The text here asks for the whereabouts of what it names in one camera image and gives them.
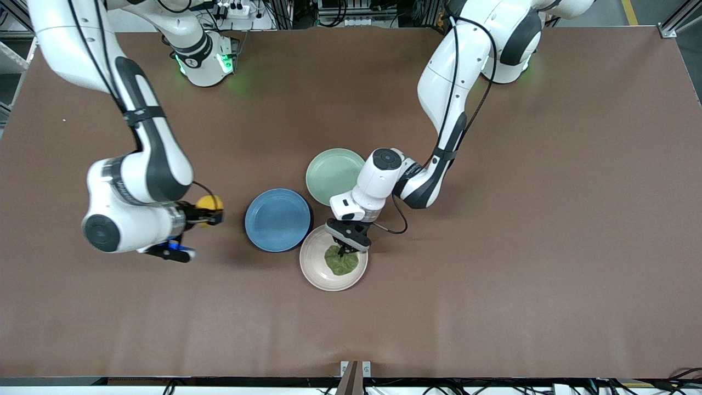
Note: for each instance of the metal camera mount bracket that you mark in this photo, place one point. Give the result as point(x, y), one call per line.
point(354, 378)

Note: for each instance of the green lettuce leaf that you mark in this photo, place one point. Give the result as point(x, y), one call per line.
point(343, 266)

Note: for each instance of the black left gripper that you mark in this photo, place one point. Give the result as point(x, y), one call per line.
point(342, 246)

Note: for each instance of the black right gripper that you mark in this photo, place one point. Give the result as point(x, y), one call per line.
point(191, 213)

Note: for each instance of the blue plate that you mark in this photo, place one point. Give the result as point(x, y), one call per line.
point(277, 219)

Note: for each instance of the aluminium profile bar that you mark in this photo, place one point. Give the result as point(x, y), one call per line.
point(677, 22)

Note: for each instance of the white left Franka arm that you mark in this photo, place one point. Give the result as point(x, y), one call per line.
point(466, 66)

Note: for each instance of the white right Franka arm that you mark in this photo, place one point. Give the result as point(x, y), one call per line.
point(148, 164)

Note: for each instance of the pale green plate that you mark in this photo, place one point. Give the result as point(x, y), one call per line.
point(329, 175)

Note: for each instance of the white electrical box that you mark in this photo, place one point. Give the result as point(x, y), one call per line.
point(362, 22)

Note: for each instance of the white power strip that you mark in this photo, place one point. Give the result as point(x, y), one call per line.
point(236, 11)

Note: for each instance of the yellow lemon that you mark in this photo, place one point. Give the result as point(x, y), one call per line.
point(208, 202)

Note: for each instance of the beige plate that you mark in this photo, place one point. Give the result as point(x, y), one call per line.
point(315, 269)

